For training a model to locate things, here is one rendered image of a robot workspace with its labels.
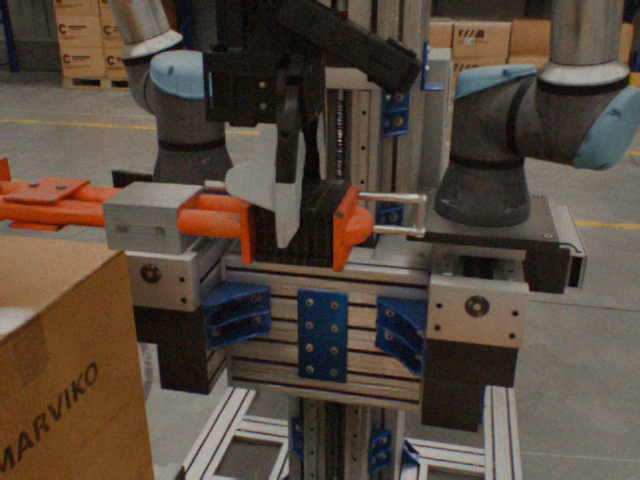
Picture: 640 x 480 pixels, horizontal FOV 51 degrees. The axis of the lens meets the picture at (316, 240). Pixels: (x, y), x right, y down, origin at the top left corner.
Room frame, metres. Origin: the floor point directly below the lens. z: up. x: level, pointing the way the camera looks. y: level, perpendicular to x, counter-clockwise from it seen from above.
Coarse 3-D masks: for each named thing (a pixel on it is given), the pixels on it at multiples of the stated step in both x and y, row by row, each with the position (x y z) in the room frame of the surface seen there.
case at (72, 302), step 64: (0, 256) 0.75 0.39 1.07; (64, 256) 0.75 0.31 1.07; (0, 320) 0.59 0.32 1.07; (64, 320) 0.64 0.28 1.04; (128, 320) 0.77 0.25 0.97; (0, 384) 0.54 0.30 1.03; (64, 384) 0.63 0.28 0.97; (128, 384) 0.75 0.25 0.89; (0, 448) 0.52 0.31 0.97; (64, 448) 0.61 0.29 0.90; (128, 448) 0.73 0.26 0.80
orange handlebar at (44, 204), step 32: (0, 192) 0.60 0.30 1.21; (32, 192) 0.56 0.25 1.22; (64, 192) 0.56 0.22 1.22; (96, 192) 0.58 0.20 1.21; (32, 224) 0.55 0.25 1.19; (64, 224) 0.55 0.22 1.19; (96, 224) 0.54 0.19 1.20; (192, 224) 0.52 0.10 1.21; (224, 224) 0.51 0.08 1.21; (352, 224) 0.50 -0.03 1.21
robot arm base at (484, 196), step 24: (456, 168) 0.99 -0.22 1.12; (480, 168) 0.96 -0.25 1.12; (504, 168) 0.96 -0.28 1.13; (456, 192) 0.99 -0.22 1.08; (480, 192) 0.95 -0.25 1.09; (504, 192) 0.95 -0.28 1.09; (528, 192) 0.99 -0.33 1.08; (456, 216) 0.96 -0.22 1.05; (480, 216) 0.94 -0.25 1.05; (504, 216) 0.94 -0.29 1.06; (528, 216) 0.98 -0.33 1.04
